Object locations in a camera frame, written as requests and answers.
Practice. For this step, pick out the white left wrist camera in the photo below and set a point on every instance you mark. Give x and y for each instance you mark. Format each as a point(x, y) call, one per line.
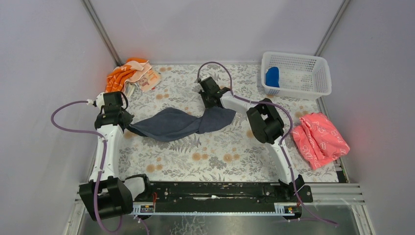
point(97, 102)

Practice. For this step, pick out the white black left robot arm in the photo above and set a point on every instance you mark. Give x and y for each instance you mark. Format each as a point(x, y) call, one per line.
point(106, 195)

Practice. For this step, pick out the white plastic basket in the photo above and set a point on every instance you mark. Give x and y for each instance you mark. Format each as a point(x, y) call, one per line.
point(301, 76)

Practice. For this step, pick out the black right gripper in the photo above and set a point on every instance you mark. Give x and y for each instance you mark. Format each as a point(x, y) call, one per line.
point(211, 98)

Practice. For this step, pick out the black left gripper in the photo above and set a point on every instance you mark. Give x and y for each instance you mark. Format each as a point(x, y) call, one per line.
point(125, 120)

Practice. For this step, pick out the floral tablecloth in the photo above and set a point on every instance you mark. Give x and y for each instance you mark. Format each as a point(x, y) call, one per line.
point(230, 154)

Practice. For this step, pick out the orange white towel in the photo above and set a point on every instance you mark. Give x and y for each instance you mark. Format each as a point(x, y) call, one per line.
point(137, 72)

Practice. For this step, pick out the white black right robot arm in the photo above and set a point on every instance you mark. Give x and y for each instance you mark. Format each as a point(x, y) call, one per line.
point(266, 125)

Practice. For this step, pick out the pink patterned towel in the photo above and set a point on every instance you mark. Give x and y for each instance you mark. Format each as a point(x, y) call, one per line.
point(318, 140)

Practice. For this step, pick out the dark grey towel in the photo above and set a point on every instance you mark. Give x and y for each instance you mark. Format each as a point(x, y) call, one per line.
point(173, 124)

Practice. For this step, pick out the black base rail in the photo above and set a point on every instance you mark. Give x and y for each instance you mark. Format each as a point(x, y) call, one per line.
point(222, 198)

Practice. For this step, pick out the blue towel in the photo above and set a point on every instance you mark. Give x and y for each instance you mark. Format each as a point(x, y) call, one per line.
point(272, 77)

